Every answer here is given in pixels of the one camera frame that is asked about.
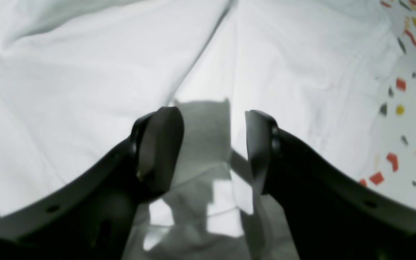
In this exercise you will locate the white T-shirt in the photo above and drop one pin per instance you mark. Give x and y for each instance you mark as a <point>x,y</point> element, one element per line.
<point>75,74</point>

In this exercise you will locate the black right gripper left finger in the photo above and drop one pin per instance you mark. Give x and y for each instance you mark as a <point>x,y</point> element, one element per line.
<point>91,217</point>

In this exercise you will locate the terrazzo patterned table cloth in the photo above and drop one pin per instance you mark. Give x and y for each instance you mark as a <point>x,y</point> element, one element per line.
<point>390,166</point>

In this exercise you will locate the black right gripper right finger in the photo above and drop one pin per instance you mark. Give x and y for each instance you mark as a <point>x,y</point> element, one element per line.
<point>330,216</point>

